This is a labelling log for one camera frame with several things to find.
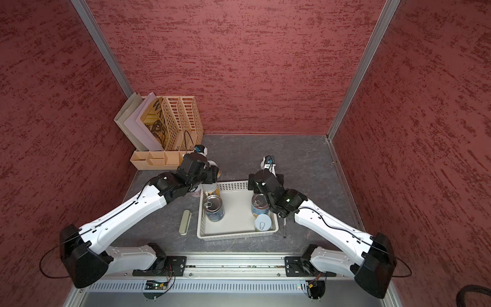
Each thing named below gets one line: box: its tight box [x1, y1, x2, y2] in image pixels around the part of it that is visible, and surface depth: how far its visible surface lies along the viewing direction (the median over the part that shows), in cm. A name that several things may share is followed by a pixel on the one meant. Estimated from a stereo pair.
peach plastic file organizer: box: [129, 95, 204, 171], surface depth 105 cm
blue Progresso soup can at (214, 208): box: [203, 194, 226, 222], surface depth 81 cm
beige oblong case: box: [178, 209, 192, 237], surface depth 85 cm
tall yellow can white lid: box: [202, 183, 221, 196], surface depth 83 cm
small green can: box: [254, 213, 272, 232], surface depth 81 cm
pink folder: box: [123, 92, 165, 152], surface depth 94 cm
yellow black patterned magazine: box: [140, 97, 171, 151], surface depth 103 cm
